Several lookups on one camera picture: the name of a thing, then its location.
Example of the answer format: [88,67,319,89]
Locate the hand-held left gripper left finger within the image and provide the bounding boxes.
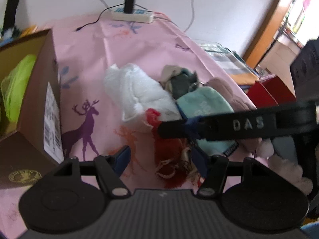
[53,146,132,198]

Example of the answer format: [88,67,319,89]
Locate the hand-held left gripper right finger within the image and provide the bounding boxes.
[191,146,271,198]

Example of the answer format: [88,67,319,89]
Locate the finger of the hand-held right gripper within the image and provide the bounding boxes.
[158,99,319,141]

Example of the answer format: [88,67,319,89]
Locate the teal sock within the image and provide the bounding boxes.
[176,86,240,157]

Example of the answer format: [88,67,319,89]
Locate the red yarn doll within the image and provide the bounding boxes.
[143,108,207,190]

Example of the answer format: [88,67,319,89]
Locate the white towel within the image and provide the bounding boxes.
[103,63,182,130]

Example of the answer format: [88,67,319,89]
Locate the brown cardboard box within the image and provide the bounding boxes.
[0,28,66,192]

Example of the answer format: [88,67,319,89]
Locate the red box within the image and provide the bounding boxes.
[245,73,297,110]

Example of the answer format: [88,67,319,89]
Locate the grey green sock bundle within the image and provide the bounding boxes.
[159,65,200,100]

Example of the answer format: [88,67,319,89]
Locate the bagged striped folded cloth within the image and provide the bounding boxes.
[197,40,260,85]

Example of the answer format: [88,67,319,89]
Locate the pale pink fluffy plush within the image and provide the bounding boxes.
[239,137,314,196]

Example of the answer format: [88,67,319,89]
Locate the pink printed tablecloth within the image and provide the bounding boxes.
[0,12,312,232]

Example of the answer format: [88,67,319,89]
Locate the green frog plush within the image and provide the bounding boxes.
[0,54,37,127]

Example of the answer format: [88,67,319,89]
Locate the white power strip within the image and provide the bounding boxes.
[110,7,154,23]

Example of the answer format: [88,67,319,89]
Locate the black charger plug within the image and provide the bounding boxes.
[124,0,136,14]

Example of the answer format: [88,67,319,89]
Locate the wooden door frame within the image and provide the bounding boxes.
[242,0,306,65]

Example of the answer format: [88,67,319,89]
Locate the white power cord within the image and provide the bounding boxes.
[183,0,195,33]

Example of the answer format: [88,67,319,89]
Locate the black charging cable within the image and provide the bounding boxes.
[75,0,134,32]

